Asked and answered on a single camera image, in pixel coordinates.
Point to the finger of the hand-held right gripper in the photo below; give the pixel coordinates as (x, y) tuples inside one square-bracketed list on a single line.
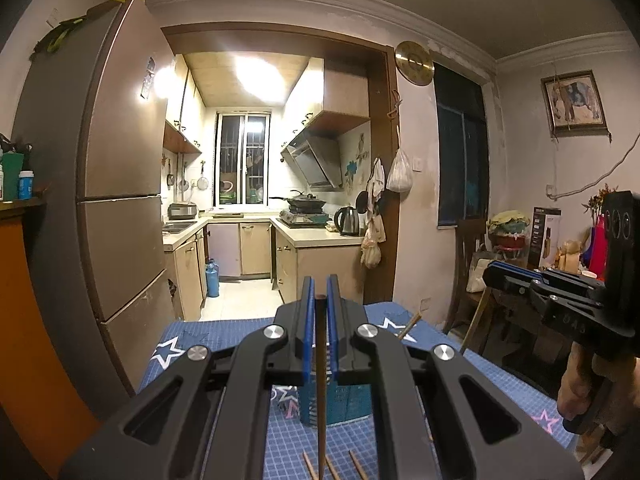
[(550, 278), (540, 296)]

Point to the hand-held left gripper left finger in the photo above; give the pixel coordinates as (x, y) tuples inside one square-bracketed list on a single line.
[(310, 325)]

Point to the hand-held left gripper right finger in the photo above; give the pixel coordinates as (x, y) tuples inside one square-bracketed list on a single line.
[(332, 325)]

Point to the light brown wooden chopstick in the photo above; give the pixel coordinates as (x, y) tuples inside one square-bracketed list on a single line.
[(410, 326), (475, 320)]

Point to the dark brown wooden chopstick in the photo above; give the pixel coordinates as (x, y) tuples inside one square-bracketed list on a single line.
[(320, 400)]

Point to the teal perforated utensil holder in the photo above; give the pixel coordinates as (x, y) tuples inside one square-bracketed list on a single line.
[(350, 405)]

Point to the row of wooden chopsticks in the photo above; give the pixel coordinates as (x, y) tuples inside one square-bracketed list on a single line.
[(332, 467)]

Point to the person's right hand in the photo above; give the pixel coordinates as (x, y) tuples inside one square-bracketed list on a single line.
[(600, 385)]

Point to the beige jar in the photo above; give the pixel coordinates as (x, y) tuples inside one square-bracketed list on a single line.
[(571, 257)]

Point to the black product box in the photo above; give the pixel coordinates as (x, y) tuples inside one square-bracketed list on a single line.
[(544, 235)]

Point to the beige kitchen counter cabinets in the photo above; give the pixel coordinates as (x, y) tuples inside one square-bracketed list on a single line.
[(310, 270)]

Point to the cloth pile in red basin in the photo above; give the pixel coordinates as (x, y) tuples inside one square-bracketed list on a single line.
[(509, 230)]

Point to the dark wooden chair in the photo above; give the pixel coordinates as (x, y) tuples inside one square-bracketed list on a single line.
[(470, 240)]

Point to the beige hanging bag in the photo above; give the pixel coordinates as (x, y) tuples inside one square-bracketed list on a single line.
[(372, 245)]

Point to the dried flower bunch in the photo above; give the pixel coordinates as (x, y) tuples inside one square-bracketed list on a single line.
[(597, 200)]

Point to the blue checked star tablecloth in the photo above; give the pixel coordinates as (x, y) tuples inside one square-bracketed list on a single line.
[(210, 332)]

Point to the steel electric kettle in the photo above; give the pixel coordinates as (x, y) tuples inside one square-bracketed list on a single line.
[(347, 221)]

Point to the gas stove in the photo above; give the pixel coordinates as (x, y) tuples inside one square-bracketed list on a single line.
[(304, 219)]

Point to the blue gas cylinder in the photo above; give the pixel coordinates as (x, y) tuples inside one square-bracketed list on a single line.
[(212, 280)]

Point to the black wok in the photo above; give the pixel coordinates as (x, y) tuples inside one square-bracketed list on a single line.
[(305, 202)]

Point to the black hanging pan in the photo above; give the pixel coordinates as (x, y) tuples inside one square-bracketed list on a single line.
[(362, 202)]

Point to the white hanging cloth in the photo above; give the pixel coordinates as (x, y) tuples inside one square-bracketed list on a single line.
[(376, 177)]

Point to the dark room window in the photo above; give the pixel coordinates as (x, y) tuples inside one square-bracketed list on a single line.
[(460, 150)]

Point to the white hanging plastic bag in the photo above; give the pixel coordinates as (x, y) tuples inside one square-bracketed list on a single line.
[(400, 175)]

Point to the steel range hood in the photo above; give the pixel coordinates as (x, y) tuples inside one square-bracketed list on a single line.
[(312, 160)]

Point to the grey countertop appliance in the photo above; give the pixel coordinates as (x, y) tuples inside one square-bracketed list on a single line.
[(182, 211)]

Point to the barred kitchen window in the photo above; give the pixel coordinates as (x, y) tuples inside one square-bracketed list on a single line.
[(242, 160)]

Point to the hanging metal strainer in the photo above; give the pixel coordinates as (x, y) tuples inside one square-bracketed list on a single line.
[(203, 180)]

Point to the hanging metal ladles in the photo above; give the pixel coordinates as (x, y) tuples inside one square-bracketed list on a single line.
[(171, 177)]

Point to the beige upper kitchen cabinet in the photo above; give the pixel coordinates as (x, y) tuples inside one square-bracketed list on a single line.
[(345, 90), (180, 110)]

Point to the brown three-door refrigerator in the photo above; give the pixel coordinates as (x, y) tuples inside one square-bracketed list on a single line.
[(120, 135)]

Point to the orange wooden cabinet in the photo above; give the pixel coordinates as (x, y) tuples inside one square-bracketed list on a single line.
[(20, 310)]

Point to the refrigerator door sticker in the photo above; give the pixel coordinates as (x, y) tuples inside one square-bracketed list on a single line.
[(148, 79)]

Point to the small blue white bottle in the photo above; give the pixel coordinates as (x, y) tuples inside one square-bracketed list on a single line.
[(26, 187)]

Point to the green plastic cup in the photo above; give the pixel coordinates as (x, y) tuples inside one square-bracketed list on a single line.
[(12, 175)]

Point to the dark green cloth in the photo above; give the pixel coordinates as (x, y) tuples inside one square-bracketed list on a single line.
[(65, 30)]

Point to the flower wall sticker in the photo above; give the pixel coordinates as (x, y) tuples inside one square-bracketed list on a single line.
[(356, 160)]

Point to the white light switch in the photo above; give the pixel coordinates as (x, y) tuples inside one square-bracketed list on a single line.
[(416, 164)]

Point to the framed wall picture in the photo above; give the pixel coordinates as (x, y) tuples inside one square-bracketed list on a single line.
[(575, 102)]

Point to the golden round wall clock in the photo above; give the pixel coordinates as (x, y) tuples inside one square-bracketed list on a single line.
[(414, 62)]

